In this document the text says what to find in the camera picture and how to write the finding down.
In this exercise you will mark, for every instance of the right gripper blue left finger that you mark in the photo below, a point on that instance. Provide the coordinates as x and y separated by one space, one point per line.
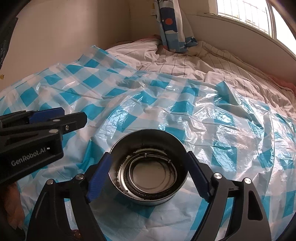
49 218

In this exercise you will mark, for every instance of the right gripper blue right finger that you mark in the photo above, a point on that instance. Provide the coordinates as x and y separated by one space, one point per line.
248 219

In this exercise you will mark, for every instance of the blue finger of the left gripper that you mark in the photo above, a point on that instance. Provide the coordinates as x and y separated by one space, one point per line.
33 116
53 128

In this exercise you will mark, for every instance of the round silver metal tin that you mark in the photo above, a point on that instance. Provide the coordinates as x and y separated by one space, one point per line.
147 166

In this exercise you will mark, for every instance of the person left hand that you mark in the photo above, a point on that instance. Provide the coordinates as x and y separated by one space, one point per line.
13 207

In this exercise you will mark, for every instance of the blue white checkered plastic sheet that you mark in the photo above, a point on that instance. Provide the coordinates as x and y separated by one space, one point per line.
236 136

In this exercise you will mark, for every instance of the white striped bed sheet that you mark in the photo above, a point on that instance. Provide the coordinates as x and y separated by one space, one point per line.
208 64

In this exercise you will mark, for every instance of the blue patterned curtain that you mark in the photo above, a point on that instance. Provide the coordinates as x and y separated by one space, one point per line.
175 30

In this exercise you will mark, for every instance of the window with white frame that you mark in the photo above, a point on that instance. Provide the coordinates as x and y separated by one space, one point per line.
260 15

